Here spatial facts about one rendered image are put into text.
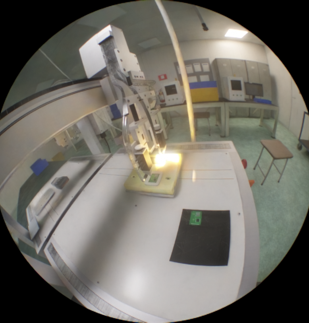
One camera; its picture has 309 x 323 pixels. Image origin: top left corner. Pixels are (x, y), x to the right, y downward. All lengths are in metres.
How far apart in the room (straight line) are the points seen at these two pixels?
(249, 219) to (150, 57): 4.52
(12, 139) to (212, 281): 0.45
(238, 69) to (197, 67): 1.32
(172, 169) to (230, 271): 0.31
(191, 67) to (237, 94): 2.02
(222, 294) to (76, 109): 0.52
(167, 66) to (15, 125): 4.19
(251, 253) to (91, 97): 0.56
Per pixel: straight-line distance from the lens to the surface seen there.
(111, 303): 0.33
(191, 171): 0.38
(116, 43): 0.41
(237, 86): 2.67
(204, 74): 4.14
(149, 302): 0.29
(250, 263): 0.29
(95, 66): 0.44
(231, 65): 3.95
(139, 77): 0.38
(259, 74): 4.37
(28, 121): 0.28
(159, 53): 4.43
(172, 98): 2.54
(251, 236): 0.30
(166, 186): 0.30
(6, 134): 0.28
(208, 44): 4.46
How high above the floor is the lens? 1.12
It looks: 34 degrees down
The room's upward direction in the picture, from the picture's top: 18 degrees counter-clockwise
